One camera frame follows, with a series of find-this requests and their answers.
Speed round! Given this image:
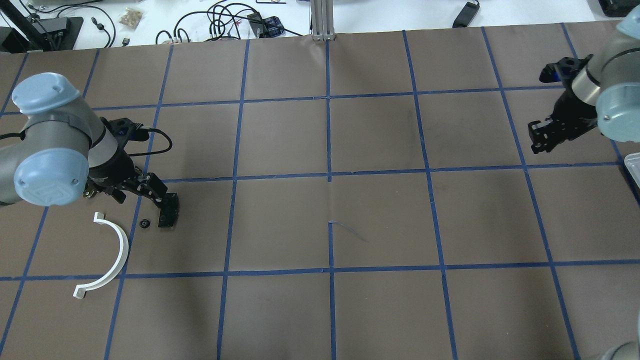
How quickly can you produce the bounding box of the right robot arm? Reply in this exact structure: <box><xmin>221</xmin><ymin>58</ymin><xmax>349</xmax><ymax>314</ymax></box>
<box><xmin>527</xmin><ymin>7</ymin><xmax>640</xmax><ymax>154</ymax></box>

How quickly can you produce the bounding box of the olive brake shoe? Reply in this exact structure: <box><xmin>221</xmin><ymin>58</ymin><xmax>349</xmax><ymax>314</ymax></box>
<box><xmin>82</xmin><ymin>181</ymin><xmax>100</xmax><ymax>199</ymax></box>

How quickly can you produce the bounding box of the black cable bundle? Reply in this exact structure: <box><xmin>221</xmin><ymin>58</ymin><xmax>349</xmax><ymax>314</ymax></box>
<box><xmin>155</xmin><ymin>0</ymin><xmax>306</xmax><ymax>46</ymax></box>

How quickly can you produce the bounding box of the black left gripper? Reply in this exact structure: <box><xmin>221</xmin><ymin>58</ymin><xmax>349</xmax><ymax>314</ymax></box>
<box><xmin>87</xmin><ymin>155</ymin><xmax>172</xmax><ymax>207</ymax></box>

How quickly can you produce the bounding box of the black power adapter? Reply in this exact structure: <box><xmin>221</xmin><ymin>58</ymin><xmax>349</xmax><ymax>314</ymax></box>
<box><xmin>451</xmin><ymin>0</ymin><xmax>481</xmax><ymax>28</ymax></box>

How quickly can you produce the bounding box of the bag of small parts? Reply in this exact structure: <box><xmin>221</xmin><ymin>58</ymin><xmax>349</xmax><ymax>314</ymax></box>
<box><xmin>118</xmin><ymin>7</ymin><xmax>144</xmax><ymax>30</ymax></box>

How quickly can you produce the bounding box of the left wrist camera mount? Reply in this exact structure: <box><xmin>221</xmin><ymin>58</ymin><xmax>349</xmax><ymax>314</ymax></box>
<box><xmin>99</xmin><ymin>116</ymin><xmax>150</xmax><ymax>149</ymax></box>

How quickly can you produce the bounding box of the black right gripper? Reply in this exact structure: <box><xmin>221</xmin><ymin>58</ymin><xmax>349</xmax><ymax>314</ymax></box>
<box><xmin>528</xmin><ymin>89</ymin><xmax>597</xmax><ymax>154</ymax></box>

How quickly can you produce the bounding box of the black stand base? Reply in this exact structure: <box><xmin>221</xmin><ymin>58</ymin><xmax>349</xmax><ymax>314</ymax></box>
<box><xmin>0</xmin><ymin>16</ymin><xmax>85</xmax><ymax>54</ymax></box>

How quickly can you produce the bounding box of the black brake pad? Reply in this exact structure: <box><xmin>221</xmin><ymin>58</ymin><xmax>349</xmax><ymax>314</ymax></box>
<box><xmin>156</xmin><ymin>193</ymin><xmax>180</xmax><ymax>228</ymax></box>

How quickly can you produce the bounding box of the aluminium frame post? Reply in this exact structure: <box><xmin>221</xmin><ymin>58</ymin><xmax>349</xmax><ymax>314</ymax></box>
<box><xmin>309</xmin><ymin>0</ymin><xmax>336</xmax><ymax>41</ymax></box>

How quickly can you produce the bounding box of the white curved plastic part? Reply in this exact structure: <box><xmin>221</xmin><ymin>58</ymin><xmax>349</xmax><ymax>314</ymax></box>
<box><xmin>71</xmin><ymin>211</ymin><xmax>130</xmax><ymax>300</ymax></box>

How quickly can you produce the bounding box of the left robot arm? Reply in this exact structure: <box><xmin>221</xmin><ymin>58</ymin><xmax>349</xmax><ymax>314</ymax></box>
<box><xmin>0</xmin><ymin>71</ymin><xmax>179</xmax><ymax>228</ymax></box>

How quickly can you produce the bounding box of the small black bearing gear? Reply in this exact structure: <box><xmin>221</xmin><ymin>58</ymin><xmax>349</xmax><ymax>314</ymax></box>
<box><xmin>138</xmin><ymin>218</ymin><xmax>151</xmax><ymax>229</ymax></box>

